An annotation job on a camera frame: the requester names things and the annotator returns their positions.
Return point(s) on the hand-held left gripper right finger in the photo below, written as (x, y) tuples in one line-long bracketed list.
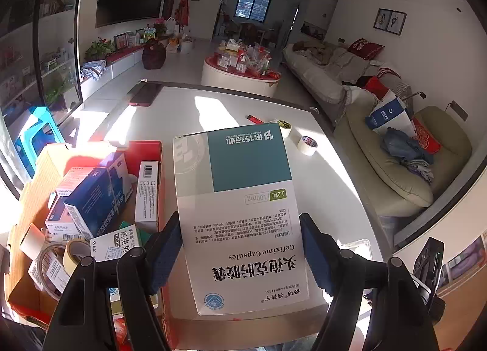
[(317, 259)]

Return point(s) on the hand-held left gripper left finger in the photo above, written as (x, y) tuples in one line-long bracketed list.
[(165, 256)]

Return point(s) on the narrow white barcode medicine box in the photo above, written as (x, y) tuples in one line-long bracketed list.
[(146, 198)]

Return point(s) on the blue medicine box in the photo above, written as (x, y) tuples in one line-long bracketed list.
[(95, 202)]

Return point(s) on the beige tape roll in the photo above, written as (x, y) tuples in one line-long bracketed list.
[(70, 259)]

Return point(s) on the transparent plastic box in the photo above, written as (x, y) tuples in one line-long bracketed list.
[(247, 168)]

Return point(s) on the red cardboard box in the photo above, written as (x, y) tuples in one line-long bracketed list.
[(38, 168)]

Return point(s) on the beige lounge chair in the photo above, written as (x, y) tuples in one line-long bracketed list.
[(380, 176)]

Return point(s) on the white tape roll red-blue label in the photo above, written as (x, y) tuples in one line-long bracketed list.
[(308, 149)]

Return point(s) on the pile of clothes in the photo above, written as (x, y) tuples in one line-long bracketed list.
[(407, 149)]

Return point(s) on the white navy medicine box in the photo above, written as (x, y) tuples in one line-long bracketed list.
[(57, 223)]

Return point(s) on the white red-striped medicine box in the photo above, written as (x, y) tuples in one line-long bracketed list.
[(76, 179)]

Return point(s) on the red patterned bag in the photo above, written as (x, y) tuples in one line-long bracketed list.
[(428, 138)]

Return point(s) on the white tape roll yellow label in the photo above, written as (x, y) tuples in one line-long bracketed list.
[(285, 131)]

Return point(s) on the white blue paper bag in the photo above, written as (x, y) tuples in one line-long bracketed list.
[(388, 115)]

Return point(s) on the red lighter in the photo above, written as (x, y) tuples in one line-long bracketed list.
[(254, 119)]

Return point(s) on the red-cased smartphone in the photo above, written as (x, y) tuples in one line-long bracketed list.
[(145, 94)]

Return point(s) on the blue plastic stool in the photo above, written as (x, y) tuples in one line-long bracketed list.
[(38, 134)]

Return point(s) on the white sofa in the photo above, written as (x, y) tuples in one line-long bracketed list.
[(315, 77)]

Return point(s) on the white low console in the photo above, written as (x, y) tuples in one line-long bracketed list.
[(121, 65)]

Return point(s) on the striped plastic bag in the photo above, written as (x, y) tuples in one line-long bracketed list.
[(94, 69)]

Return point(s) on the dark red basket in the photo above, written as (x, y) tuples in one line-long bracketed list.
[(154, 56)]

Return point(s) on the cluster of bottles and packets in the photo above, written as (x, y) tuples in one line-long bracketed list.
[(243, 56)]

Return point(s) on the red cushion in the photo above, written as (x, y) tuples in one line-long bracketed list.
[(365, 48)]

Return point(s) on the green potted plant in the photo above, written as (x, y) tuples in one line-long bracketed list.
[(99, 48)]

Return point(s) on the row of colourful packets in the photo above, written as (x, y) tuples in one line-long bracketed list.
[(152, 33)]

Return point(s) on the red hanging ornament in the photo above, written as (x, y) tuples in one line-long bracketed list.
[(183, 12)]

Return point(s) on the glass display cabinet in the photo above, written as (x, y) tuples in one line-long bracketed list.
[(38, 31)]

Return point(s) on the dark window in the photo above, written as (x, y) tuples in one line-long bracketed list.
[(253, 6)]

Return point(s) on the dark landscape wall picture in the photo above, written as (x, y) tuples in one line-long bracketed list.
[(314, 30)]

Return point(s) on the framed wall picture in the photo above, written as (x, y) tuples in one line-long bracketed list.
[(383, 20), (398, 23)]

